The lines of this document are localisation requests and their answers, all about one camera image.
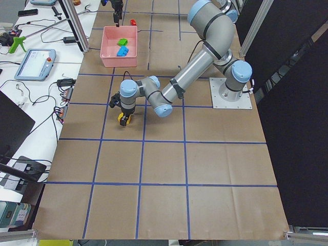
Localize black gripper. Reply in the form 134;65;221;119
119;107;135;127
110;0;124;27

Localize yellow toy block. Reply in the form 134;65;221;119
117;113;131;127

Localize blue toy block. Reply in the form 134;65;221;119
116;46;129;57

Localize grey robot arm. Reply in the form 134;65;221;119
110;1;253;126
101;0;238;27

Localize pink plastic box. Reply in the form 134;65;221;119
100;26;137;68

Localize green toy block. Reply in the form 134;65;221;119
117;38;128;47

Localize black power adapter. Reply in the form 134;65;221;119
63;36;76;44

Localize black smartphone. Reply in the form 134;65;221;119
17;9;38;17

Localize blue teach pendant tablet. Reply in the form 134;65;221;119
14;49;56;81

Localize black monitor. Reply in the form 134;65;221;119
1;92;35;164

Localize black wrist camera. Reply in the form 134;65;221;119
109;92;121;108

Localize aluminium frame post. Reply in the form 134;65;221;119
59;0;89;54

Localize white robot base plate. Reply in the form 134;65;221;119
209;77;253;110

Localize green handled grabber tool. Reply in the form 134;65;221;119
8;3;93;54

